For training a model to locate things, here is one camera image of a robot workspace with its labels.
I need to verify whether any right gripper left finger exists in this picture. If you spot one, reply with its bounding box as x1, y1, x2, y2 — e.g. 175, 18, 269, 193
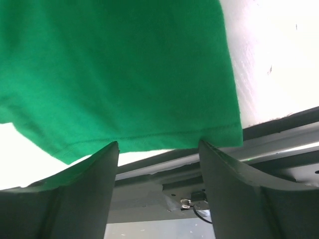
0, 142, 119, 239

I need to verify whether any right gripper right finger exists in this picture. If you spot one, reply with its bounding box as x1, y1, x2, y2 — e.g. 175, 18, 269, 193
198, 141, 319, 239

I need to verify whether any bright green t-shirt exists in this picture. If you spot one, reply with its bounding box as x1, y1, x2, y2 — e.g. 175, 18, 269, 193
0, 0, 243, 164

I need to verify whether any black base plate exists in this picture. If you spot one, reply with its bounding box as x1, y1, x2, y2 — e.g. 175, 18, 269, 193
108, 108, 319, 224

